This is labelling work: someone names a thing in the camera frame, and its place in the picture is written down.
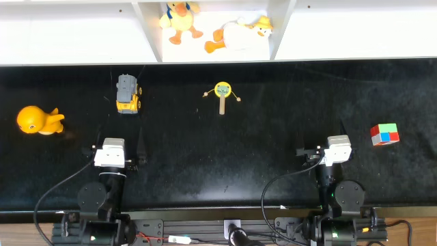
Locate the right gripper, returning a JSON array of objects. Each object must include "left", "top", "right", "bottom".
[{"left": 296, "top": 119, "right": 348, "bottom": 164}]

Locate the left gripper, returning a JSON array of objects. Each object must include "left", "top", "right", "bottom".
[{"left": 98, "top": 124, "right": 148, "bottom": 172}]

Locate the grey and yellow toy truck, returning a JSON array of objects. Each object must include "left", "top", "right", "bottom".
[{"left": 115, "top": 73, "right": 143, "bottom": 115}]

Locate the many-coloured puzzle cube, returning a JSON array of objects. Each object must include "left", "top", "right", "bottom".
[{"left": 369, "top": 122, "right": 401, "bottom": 147}]

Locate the yellow rubber duck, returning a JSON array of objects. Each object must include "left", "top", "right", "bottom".
[{"left": 16, "top": 105, "right": 66, "bottom": 136}]

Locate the yellow rattle drum toy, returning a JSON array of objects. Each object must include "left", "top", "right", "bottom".
[{"left": 202, "top": 81, "right": 242, "bottom": 115}]

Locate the white shelf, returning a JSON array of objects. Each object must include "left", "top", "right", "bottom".
[{"left": 0, "top": 0, "right": 437, "bottom": 66}]

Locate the white plush duck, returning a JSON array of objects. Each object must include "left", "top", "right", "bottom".
[{"left": 203, "top": 15, "right": 274, "bottom": 54}]

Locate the yellow plush duck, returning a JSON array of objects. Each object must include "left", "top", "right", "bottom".
[{"left": 158, "top": 1, "right": 204, "bottom": 46}]

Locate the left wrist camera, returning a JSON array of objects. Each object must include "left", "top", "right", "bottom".
[{"left": 94, "top": 137, "right": 126, "bottom": 169}]

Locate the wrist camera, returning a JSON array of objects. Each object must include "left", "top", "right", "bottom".
[
  {"left": 94, "top": 137, "right": 126, "bottom": 169},
  {"left": 322, "top": 134, "right": 353, "bottom": 167}
]

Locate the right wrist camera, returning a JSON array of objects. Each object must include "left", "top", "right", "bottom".
[{"left": 322, "top": 134, "right": 353, "bottom": 167}]

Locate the mounting rail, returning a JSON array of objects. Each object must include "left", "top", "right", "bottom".
[{"left": 51, "top": 218, "right": 413, "bottom": 246}]

